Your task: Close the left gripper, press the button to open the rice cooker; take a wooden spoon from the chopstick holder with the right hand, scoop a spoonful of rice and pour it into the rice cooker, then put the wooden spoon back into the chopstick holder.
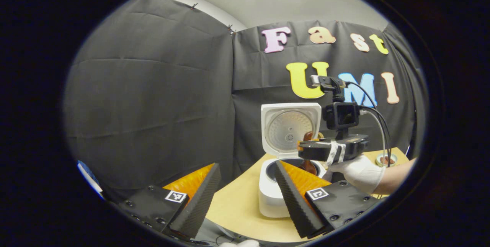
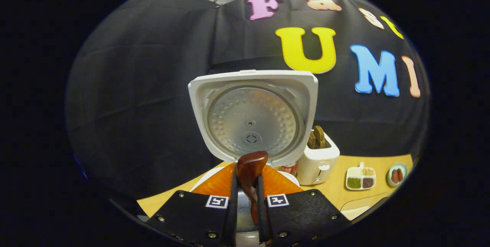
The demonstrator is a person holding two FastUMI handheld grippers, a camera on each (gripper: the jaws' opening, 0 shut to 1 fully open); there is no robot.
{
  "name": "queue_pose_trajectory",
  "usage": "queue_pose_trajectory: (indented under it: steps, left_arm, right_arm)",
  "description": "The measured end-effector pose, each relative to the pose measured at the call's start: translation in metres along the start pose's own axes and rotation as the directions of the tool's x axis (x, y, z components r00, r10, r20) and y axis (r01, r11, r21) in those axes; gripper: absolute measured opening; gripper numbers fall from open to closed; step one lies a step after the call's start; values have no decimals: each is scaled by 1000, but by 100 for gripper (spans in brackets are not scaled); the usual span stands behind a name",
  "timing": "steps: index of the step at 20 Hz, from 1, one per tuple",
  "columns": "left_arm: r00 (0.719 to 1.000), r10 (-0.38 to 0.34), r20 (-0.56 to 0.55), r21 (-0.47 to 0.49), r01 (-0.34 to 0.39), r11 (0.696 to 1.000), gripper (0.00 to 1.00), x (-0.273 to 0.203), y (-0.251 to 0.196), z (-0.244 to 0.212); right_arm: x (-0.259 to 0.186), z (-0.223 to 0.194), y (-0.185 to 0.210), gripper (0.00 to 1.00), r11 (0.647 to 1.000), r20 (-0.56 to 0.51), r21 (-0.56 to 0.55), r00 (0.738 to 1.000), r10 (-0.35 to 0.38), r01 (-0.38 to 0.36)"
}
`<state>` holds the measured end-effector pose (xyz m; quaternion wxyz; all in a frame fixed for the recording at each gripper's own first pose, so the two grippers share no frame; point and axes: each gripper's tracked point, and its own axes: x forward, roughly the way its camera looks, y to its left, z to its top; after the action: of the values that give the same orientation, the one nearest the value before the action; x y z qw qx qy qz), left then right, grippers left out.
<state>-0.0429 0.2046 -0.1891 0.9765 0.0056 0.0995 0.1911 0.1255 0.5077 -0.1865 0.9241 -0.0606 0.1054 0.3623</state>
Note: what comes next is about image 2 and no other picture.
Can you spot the white toaster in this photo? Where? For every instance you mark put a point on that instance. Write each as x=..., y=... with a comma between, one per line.
x=317, y=166

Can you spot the clear bottle with red label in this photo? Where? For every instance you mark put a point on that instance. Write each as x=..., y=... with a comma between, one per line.
x=289, y=169

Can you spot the white rice cooker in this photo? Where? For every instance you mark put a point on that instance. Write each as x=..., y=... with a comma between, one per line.
x=252, y=124

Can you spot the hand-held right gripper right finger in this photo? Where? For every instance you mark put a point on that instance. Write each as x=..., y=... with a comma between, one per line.
x=261, y=216

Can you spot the pale green plate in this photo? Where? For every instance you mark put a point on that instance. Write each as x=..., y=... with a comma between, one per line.
x=389, y=180

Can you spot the black backdrop cloth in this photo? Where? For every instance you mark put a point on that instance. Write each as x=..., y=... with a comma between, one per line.
x=134, y=105

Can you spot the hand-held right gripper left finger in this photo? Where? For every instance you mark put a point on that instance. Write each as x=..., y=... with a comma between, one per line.
x=233, y=220

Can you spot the brown wooden spoon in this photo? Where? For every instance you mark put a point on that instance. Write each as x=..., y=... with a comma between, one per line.
x=250, y=166

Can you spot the brown toast slice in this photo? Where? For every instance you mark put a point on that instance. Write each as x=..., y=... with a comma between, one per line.
x=320, y=136
x=311, y=140

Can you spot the white divided dish with rice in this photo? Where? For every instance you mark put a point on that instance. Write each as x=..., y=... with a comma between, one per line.
x=360, y=182

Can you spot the cream rectangular tray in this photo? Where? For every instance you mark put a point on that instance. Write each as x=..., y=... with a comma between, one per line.
x=356, y=212

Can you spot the reddish brown meat slice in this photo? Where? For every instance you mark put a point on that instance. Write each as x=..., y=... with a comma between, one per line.
x=395, y=176
x=400, y=174

